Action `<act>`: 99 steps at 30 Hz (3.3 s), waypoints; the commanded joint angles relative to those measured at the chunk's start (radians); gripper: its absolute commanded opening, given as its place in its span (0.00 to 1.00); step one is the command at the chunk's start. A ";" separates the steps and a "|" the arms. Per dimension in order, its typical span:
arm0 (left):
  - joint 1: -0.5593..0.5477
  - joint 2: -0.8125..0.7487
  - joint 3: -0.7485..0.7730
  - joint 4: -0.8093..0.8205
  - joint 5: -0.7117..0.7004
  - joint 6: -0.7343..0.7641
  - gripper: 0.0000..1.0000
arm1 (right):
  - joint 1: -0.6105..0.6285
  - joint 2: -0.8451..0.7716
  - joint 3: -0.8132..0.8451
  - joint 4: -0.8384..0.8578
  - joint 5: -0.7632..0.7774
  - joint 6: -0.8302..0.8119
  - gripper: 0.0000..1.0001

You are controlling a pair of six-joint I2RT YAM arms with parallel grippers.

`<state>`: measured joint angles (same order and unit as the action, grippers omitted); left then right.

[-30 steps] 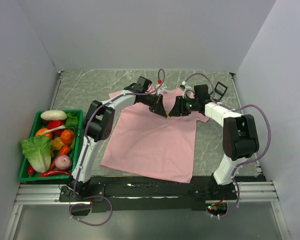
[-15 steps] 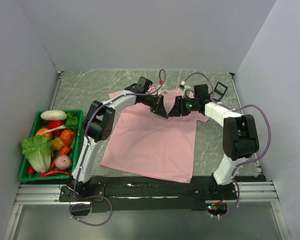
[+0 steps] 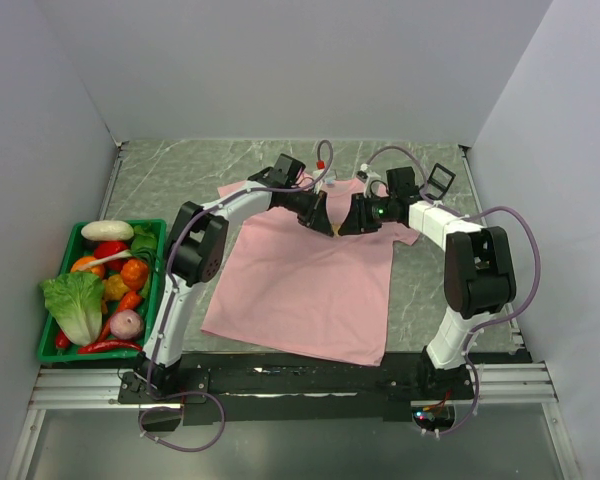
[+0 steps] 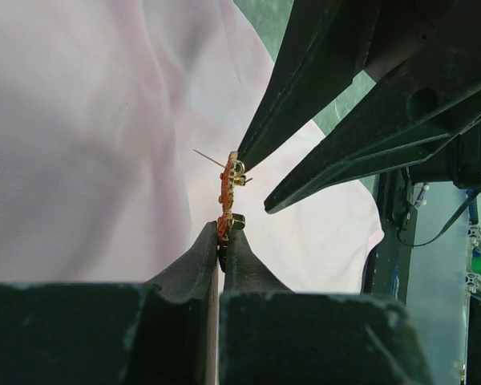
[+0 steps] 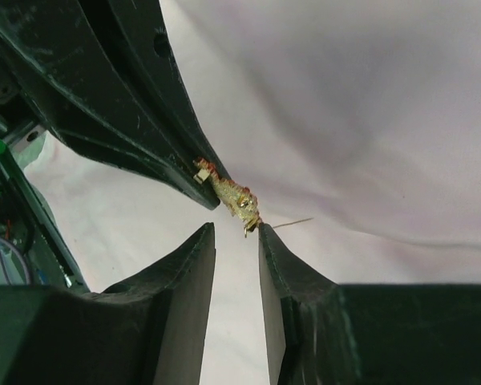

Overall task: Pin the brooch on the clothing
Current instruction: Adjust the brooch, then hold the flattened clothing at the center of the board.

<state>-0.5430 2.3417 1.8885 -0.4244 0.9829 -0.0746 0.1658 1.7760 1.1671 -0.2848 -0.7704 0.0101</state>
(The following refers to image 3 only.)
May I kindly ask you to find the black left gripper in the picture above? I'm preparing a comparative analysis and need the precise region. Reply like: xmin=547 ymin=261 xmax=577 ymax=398
xmin=283 ymin=186 xmax=334 ymax=238

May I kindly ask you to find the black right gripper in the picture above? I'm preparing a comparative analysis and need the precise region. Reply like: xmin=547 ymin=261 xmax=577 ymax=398
xmin=337 ymin=193 xmax=396 ymax=236

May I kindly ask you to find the pink t-shirt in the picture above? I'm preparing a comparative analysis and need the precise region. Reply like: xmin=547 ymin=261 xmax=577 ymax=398
xmin=201 ymin=208 xmax=419 ymax=366

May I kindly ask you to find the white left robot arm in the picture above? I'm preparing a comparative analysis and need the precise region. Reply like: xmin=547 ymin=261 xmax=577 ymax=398
xmin=134 ymin=154 xmax=333 ymax=402

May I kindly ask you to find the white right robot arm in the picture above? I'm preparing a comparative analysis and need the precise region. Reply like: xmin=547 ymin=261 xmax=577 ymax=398
xmin=339 ymin=164 xmax=517 ymax=399

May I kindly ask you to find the orange carrot toy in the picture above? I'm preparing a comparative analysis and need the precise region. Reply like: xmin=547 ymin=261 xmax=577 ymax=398
xmin=116 ymin=258 xmax=150 ymax=312

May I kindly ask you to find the white radish toy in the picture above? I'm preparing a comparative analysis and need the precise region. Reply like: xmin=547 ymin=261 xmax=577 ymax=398
xmin=81 ymin=220 xmax=134 ymax=241

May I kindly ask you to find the red tomato toy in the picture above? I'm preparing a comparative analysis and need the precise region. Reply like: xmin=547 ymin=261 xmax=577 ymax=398
xmin=93 ymin=241 xmax=128 ymax=272

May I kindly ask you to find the yellow pepper toy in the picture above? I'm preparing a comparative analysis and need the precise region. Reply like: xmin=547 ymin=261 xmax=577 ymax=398
xmin=103 ymin=274 xmax=130 ymax=302

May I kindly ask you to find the purple onion toy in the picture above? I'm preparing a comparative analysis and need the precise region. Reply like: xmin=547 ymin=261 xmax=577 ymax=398
xmin=109 ymin=309 xmax=145 ymax=340

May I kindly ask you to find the green plastic crate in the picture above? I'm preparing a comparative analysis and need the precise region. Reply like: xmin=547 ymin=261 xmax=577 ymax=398
xmin=37 ymin=219 xmax=167 ymax=364

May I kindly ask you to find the orange fruit toy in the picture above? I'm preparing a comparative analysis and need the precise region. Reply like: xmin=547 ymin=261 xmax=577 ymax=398
xmin=70 ymin=256 xmax=106 ymax=279

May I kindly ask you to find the red chili pepper toy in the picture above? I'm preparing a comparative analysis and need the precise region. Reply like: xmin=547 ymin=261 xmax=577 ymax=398
xmin=55 ymin=331 xmax=142 ymax=355

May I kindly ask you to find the green lettuce toy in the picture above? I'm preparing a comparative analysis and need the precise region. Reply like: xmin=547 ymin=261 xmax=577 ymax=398
xmin=40 ymin=271 xmax=104 ymax=346

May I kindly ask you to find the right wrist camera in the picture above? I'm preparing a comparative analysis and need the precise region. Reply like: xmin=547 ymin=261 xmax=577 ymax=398
xmin=356 ymin=163 xmax=387 ymax=198

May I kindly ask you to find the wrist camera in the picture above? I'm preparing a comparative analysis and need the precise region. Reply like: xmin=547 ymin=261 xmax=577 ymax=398
xmin=312 ymin=160 xmax=337 ymax=192
xmin=356 ymin=163 xmax=387 ymax=198

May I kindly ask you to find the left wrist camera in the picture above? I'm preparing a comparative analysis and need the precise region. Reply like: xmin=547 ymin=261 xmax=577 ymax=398
xmin=312 ymin=160 xmax=337 ymax=192

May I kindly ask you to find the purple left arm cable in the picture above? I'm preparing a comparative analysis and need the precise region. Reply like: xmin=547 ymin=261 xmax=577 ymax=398
xmin=138 ymin=139 xmax=334 ymax=455

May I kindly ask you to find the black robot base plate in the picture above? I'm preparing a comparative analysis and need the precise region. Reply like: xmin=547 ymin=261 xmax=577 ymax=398
xmin=118 ymin=353 xmax=474 ymax=426

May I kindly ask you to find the aluminium table edge rail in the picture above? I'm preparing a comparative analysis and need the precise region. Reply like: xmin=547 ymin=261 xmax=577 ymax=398
xmin=98 ymin=141 xmax=129 ymax=220

